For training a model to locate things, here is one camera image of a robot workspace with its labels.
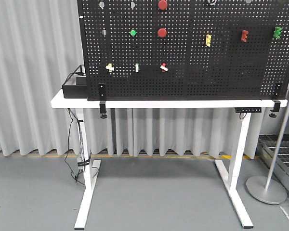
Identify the red toggle switch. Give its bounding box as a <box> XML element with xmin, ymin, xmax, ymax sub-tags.
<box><xmin>160</xmin><ymin>63</ymin><xmax>168</xmax><ymax>72</ymax></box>

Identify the yellow-lit white toggle switch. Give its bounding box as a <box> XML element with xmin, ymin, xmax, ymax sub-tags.
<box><xmin>105</xmin><ymin>63</ymin><xmax>115</xmax><ymax>72</ymax></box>

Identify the black perforated pegboard panel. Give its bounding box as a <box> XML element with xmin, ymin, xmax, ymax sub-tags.
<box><xmin>77</xmin><ymin>0</ymin><xmax>289</xmax><ymax>101</ymax></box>

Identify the white standing desk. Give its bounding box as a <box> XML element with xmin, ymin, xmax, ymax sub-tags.
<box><xmin>51</xmin><ymin>90</ymin><xmax>289</xmax><ymax>230</ymax></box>

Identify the black open box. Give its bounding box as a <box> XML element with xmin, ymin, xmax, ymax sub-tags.
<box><xmin>62</xmin><ymin>64</ymin><xmax>88</xmax><ymax>99</ymax></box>

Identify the green illuminated push button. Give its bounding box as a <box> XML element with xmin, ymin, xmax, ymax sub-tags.
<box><xmin>130</xmin><ymin>30</ymin><xmax>137</xmax><ymax>36</ymax></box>

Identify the lower red mushroom push button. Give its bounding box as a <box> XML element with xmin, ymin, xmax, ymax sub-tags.
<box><xmin>157</xmin><ymin>28</ymin><xmax>167</xmax><ymax>38</ymax></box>

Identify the red mushroom push button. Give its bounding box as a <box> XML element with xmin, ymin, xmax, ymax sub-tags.
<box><xmin>158</xmin><ymin>0</ymin><xmax>168</xmax><ymax>11</ymax></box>
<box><xmin>157</xmin><ymin>28</ymin><xmax>167</xmax><ymax>38</ymax></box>

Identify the desk height control panel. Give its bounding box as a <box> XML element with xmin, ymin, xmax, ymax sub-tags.
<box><xmin>235</xmin><ymin>107</ymin><xmax>262</xmax><ymax>113</ymax></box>

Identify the upper red mushroom push button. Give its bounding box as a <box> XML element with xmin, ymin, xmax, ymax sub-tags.
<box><xmin>158</xmin><ymin>0</ymin><xmax>168</xmax><ymax>11</ymax></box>

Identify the grey curtain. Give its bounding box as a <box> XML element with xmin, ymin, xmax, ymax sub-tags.
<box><xmin>0</xmin><ymin>0</ymin><xmax>289</xmax><ymax>160</ymax></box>

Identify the grey floor stand pole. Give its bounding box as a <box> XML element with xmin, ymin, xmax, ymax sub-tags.
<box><xmin>246</xmin><ymin>69</ymin><xmax>289</xmax><ymax>205</ymax></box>

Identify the metal floor grate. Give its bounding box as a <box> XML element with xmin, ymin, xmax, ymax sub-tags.
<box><xmin>256</xmin><ymin>135</ymin><xmax>289</xmax><ymax>192</ymax></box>

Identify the left black clamp bracket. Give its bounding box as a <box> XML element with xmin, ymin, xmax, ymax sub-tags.
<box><xmin>98</xmin><ymin>83</ymin><xmax>107</xmax><ymax>119</ymax></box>

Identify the black clamp bracket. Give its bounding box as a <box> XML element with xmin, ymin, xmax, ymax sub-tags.
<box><xmin>98</xmin><ymin>83</ymin><xmax>107</xmax><ymax>119</ymax></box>
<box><xmin>269</xmin><ymin>82</ymin><xmax>283</xmax><ymax>119</ymax></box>

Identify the green-lit white toggle switch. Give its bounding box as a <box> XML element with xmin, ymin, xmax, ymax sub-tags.
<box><xmin>135</xmin><ymin>63</ymin><xmax>140</xmax><ymax>73</ymax></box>

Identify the black hanging cable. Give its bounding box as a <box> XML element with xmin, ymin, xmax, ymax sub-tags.
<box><xmin>64</xmin><ymin>108</ymin><xmax>86</xmax><ymax>186</ymax></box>

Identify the right black clamp bracket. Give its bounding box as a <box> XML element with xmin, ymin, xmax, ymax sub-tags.
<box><xmin>269</xmin><ymin>82</ymin><xmax>283</xmax><ymax>119</ymax></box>

